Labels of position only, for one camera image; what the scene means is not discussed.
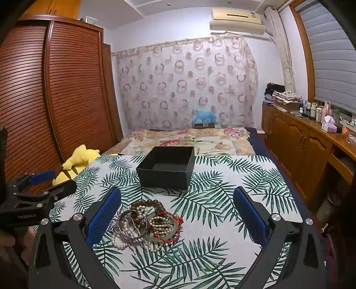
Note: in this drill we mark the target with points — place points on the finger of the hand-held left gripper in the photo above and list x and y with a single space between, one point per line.
62 189
41 177

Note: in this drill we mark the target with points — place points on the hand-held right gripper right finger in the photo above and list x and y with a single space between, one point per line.
250 216

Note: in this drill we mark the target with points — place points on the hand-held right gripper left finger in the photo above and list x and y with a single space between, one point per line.
104 214

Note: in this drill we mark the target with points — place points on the black square box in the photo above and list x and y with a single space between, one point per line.
164 177

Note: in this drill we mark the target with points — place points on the person's left hand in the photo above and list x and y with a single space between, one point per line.
27 239

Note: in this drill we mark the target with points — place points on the yellow plush toy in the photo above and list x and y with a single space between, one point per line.
80 158

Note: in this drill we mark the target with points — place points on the leaf print cloth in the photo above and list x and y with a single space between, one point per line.
211 244

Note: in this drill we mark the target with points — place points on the dark blue bed sheet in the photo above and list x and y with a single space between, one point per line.
258 144

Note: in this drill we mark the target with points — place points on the floral bedspread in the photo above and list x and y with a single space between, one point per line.
217 144

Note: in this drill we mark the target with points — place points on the brown slatted wardrobe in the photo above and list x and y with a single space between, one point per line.
55 97

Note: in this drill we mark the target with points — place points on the wooden sideboard cabinet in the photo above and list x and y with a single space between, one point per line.
300 144

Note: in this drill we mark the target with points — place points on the small cardboard box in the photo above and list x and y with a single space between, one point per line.
204 126

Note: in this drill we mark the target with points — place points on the blue plush toy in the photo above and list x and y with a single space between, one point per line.
204 115

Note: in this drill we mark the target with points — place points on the pink tissue box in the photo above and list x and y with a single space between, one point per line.
328 125

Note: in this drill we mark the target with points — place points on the group of toiletry bottles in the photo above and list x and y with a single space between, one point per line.
313 109

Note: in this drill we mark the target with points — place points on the stack of dark clothes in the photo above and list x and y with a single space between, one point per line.
274 90

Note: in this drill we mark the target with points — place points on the circle print curtain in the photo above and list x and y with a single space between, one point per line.
180 83

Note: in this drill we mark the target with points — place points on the tied cream curtain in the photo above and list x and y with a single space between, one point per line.
285 55

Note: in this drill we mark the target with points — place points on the grey window blind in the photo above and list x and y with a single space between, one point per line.
328 55

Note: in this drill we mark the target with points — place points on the cream air conditioner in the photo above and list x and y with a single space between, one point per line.
236 22

